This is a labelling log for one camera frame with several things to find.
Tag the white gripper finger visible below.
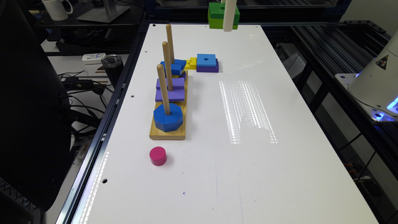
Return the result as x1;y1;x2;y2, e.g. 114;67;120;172
223;0;237;32

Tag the dark green square block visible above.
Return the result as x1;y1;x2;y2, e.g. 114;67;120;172
208;2;240;25

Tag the light green block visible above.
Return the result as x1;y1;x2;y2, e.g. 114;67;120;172
208;17;223;29

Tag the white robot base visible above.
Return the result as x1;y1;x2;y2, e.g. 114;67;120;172
335;34;397;123

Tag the light blue square block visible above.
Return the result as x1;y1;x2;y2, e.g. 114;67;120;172
197;54;216;67

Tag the dark purple square block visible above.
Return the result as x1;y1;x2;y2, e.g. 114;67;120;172
197;59;220;73

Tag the yellow block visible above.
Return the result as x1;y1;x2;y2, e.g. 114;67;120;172
185;57;197;70

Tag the blue block on rear peg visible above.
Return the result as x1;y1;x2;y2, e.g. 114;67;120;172
170;59;187;76

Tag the purple square block on peg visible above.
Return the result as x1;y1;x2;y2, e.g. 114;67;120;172
155;78;185;102

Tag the blue octagon block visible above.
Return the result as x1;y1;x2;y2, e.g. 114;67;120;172
154;103;183;132

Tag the pink cylinder block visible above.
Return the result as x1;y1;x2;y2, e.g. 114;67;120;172
149;146;167;166

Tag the rear wooden peg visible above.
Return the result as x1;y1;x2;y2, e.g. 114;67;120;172
166;24;175;63

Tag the wooden peg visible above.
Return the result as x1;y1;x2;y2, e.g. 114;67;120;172
157;64;171;116
166;24;175;63
162;41;174;91

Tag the middle wooden peg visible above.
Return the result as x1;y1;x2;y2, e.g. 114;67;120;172
162;41;174;91

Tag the front wooden peg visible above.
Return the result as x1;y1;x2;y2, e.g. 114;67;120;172
157;64;171;116

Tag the monitor stand base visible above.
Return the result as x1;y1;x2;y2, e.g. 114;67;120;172
77;0;130;23

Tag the black tumbler cup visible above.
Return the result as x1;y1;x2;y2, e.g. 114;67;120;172
101;54;124;88

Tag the wooden peg base board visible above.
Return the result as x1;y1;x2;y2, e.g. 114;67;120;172
149;70;188;140

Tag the white remote control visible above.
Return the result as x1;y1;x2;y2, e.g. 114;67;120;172
82;53;106;65

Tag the white mug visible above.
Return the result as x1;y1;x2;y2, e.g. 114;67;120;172
42;0;73;21

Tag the black office chair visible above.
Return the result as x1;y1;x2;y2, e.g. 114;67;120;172
1;1;71;212

